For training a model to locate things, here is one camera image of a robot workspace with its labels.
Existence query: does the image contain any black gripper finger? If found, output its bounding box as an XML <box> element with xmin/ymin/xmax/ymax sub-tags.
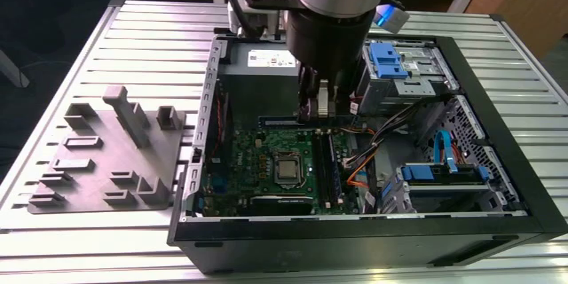
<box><xmin>296</xmin><ymin>67</ymin><xmax>333</xmax><ymax>124</ymax></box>
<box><xmin>333</xmin><ymin>72</ymin><xmax>356</xmax><ymax>118</ymax></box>

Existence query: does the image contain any black RAM slot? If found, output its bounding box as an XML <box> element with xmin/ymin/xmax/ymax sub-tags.
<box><xmin>321</xmin><ymin>130</ymin><xmax>332</xmax><ymax>212</ymax></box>
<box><xmin>312</xmin><ymin>130</ymin><xmax>322</xmax><ymax>213</ymax></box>

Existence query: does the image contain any grey power supply unit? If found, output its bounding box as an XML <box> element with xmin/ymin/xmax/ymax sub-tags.
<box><xmin>218</xmin><ymin>43</ymin><xmax>308</xmax><ymax>130</ymax></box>

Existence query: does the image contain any blue drive carrier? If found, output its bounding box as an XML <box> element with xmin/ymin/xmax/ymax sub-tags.
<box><xmin>368</xmin><ymin>41</ymin><xmax>408</xmax><ymax>80</ymax></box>

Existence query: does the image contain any metal drive cage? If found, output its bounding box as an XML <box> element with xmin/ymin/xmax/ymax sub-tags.
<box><xmin>357</xmin><ymin>39</ymin><xmax>460</xmax><ymax>117</ymax></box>

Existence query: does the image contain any green motherboard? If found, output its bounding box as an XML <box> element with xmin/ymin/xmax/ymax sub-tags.
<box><xmin>198</xmin><ymin>126</ymin><xmax>358</xmax><ymax>217</ymax></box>

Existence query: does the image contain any silver CPU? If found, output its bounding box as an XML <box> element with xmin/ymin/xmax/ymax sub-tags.
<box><xmin>277</xmin><ymin>160</ymin><xmax>301</xmax><ymax>180</ymax></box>

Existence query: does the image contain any metal socket cover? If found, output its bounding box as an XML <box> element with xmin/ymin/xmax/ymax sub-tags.
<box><xmin>270</xmin><ymin>152</ymin><xmax>306</xmax><ymax>186</ymax></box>

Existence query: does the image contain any hard disk in blue carrier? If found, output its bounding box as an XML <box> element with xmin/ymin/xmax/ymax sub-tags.
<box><xmin>401</xmin><ymin>163</ymin><xmax>492</xmax><ymax>187</ymax></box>

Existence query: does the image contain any black graphics card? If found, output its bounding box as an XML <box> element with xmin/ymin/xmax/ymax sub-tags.
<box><xmin>201</xmin><ymin>192</ymin><xmax>314</xmax><ymax>217</ymax></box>

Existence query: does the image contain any metal disk bay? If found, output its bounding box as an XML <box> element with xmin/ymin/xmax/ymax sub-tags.
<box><xmin>378</xmin><ymin>160</ymin><xmax>520</xmax><ymax>215</ymax></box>

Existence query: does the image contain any black PC case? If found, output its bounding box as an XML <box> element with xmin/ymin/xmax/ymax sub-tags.
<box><xmin>165</xmin><ymin>26</ymin><xmax>568</xmax><ymax>277</ymax></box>

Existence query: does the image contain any grey parts rack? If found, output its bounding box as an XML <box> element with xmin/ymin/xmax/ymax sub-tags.
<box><xmin>25</xmin><ymin>86</ymin><xmax>188</xmax><ymax>215</ymax></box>

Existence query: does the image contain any grey chair leg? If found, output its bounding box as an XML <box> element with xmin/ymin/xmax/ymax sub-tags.
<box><xmin>0</xmin><ymin>49</ymin><xmax>30</xmax><ymax>88</ymax></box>

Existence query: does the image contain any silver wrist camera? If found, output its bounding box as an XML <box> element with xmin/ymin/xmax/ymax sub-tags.
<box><xmin>228</xmin><ymin>0</ymin><xmax>285</xmax><ymax>37</ymax></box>
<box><xmin>374</xmin><ymin>4</ymin><xmax>410</xmax><ymax>35</ymax></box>

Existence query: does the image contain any black cable bundle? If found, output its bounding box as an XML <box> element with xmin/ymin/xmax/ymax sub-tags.
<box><xmin>344</xmin><ymin>96</ymin><xmax>444</xmax><ymax>165</ymax></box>

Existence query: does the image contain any thin red wire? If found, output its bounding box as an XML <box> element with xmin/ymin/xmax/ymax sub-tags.
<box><xmin>210</xmin><ymin>79</ymin><xmax>222</xmax><ymax>162</ymax></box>

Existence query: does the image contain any black camera cable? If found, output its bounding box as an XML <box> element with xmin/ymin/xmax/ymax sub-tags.
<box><xmin>214</xmin><ymin>0</ymin><xmax>258</xmax><ymax>37</ymax></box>

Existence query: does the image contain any orange power wire bundle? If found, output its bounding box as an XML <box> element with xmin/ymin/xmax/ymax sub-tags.
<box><xmin>346</xmin><ymin>162</ymin><xmax>372</xmax><ymax>189</ymax></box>

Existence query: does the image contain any blue data cable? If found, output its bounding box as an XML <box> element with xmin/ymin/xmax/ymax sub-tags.
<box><xmin>432</xmin><ymin>130</ymin><xmax>460</xmax><ymax>174</ymax></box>

